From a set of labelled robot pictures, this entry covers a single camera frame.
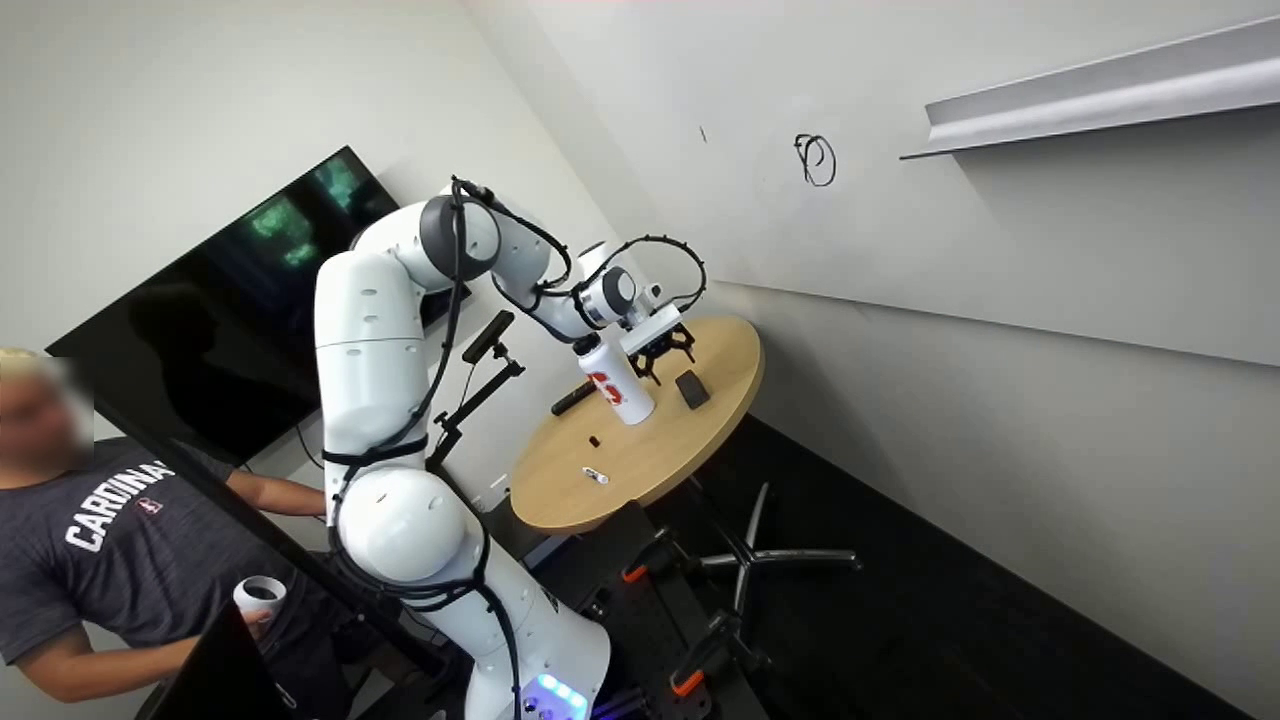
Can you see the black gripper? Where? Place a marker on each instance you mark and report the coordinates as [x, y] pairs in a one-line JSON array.
[[660, 341]]

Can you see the black felt whiteboard duster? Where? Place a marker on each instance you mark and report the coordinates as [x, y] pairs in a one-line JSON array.
[[691, 391]]

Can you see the white handheld controller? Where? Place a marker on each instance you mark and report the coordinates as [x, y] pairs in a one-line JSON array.
[[263, 598]]

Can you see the person's left forearm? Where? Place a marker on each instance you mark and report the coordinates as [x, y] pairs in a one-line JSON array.
[[273, 493]]

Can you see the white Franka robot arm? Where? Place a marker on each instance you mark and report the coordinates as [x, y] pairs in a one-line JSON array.
[[367, 332]]

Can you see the person's right forearm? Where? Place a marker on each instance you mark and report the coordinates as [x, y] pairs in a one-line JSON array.
[[106, 667]]

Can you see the white water bottle black cap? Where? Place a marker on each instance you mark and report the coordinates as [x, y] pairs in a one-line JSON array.
[[627, 394]]

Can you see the black white whiteboard marker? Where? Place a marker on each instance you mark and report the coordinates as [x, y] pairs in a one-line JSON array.
[[569, 400]]

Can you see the orange black clamp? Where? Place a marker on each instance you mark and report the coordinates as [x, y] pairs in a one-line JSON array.
[[642, 571], [691, 683]]

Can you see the chrome star table base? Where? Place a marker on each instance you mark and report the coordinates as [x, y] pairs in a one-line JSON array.
[[754, 559]]

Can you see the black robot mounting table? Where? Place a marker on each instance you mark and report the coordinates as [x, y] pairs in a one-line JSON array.
[[666, 614]]

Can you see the large white whiteboard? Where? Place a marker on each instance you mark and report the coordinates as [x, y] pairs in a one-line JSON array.
[[932, 226]]

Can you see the black flat screen monitor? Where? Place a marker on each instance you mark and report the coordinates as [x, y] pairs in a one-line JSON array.
[[227, 307]]

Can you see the grey metal whiteboard ledge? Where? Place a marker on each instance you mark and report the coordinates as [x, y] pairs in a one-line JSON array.
[[1092, 102]]

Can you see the black laptop screen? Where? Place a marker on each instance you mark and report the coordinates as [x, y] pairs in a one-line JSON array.
[[222, 675]]

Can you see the person in grey shirt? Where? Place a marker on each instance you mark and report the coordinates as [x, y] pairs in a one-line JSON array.
[[121, 562]]

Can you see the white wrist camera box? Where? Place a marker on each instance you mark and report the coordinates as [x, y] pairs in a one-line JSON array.
[[659, 322]]

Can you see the black stereo camera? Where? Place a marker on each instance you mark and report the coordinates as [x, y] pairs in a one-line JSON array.
[[488, 337]]

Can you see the black camera stand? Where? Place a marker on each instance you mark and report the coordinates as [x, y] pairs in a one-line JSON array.
[[475, 400]]

